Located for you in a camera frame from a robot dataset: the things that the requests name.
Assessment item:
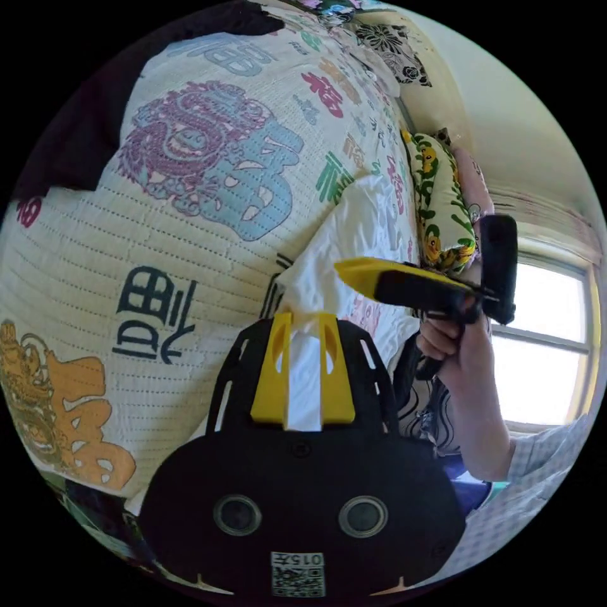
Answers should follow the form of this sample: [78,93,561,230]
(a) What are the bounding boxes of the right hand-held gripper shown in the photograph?
[333,257,500,381]

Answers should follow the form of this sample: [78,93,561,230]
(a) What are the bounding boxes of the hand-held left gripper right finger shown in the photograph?
[318,312,356,424]

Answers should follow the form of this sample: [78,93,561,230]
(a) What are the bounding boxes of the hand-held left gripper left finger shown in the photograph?
[250,312,293,424]

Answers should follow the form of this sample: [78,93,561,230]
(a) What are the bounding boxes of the white t-shirt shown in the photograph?
[278,174,422,431]

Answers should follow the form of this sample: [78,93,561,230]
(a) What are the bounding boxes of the person's right forearm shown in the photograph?
[445,331,517,484]

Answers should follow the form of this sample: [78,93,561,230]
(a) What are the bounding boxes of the person's right hand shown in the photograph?
[419,296,491,376]

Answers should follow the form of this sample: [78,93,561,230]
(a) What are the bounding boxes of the black white patterned garment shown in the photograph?
[392,339,463,458]

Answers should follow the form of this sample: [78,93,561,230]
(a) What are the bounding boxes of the yellow green floral pillow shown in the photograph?
[401,130,478,275]

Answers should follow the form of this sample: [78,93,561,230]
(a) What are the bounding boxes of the pink pillow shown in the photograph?
[453,145,496,226]

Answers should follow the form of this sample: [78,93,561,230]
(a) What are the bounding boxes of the window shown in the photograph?
[487,248,601,435]

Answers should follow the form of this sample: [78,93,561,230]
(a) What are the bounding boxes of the person's body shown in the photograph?
[462,413,596,551]

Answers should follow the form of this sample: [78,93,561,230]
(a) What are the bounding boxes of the bed with printed quilt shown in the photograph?
[0,0,475,515]

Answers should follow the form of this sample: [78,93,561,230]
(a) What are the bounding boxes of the black white floral pillow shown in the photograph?
[353,21,433,89]

